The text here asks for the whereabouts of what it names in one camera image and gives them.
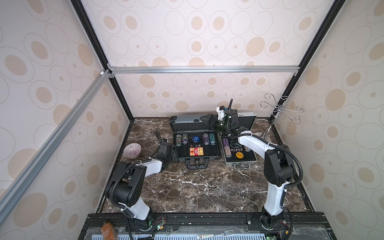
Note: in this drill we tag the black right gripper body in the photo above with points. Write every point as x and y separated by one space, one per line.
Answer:
217 120

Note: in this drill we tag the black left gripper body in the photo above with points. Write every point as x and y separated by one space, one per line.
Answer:
172 157

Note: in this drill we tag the dark grey poker case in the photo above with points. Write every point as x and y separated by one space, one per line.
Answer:
196 143

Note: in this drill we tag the silver aluminium poker case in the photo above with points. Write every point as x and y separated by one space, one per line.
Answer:
246 120

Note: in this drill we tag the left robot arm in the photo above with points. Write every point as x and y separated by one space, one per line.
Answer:
125 186

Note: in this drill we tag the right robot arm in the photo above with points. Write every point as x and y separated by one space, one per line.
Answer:
281 168

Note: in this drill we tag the multicolour chip stack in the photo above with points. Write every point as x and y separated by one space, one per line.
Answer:
185 139
179 140

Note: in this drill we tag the blue small blind button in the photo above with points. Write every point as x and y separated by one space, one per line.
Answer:
196 139

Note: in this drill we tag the yellow dealer button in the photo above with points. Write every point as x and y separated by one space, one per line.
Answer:
239 155

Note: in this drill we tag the red playing card box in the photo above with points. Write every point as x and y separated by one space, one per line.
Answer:
197 151

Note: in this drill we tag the pink patterned bowl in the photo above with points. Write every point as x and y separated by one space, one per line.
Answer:
132 151

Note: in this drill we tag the chrome hook stand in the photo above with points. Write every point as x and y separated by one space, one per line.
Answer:
279 110

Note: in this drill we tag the brown bottle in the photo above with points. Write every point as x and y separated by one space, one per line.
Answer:
108 231

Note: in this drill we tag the silver fork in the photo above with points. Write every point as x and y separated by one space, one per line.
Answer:
226 233

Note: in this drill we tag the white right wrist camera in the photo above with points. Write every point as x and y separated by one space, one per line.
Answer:
221 113

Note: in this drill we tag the horizontal aluminium rail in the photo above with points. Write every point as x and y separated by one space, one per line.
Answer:
205 70

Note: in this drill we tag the diagonal aluminium rail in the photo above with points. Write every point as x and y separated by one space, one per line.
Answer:
33 168

